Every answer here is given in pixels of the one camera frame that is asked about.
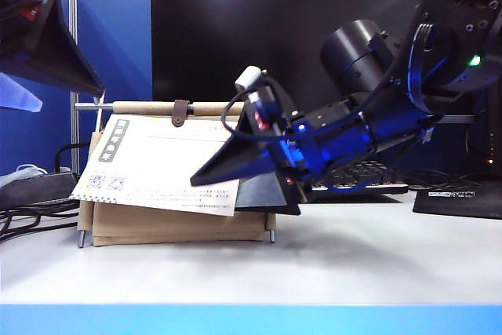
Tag black HSD monitor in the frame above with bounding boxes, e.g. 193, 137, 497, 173
484, 86, 502, 179

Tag black keyboard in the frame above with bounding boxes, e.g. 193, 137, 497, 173
308, 159, 409, 195

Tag white calendar page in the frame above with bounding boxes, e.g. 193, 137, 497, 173
69, 114, 242, 217

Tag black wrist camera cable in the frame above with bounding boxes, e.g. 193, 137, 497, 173
220, 75, 300, 144

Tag tan fabric calendar stand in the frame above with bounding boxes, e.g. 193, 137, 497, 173
74, 98, 278, 249

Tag dark grey power adapter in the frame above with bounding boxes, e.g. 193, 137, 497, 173
0, 172, 79, 209

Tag large black computer monitor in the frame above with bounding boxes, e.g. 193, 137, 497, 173
151, 0, 487, 126

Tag thin black desk cables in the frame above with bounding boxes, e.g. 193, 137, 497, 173
391, 167, 484, 191

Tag white face mask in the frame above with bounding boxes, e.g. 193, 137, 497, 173
0, 164, 49, 188

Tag black mouse pad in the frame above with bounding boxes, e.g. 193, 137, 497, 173
412, 188, 502, 220

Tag silver partition post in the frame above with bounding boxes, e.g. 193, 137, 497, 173
68, 0, 81, 174

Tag thick black cable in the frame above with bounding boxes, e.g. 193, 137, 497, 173
53, 141, 92, 173

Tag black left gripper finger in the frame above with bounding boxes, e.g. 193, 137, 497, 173
0, 0, 107, 97
0, 71, 44, 113

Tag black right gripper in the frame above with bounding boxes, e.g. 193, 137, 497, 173
189, 75, 328, 217

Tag brown leather strap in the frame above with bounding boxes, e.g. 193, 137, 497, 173
172, 99, 191, 128

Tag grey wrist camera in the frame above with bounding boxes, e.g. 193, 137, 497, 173
234, 65, 268, 92

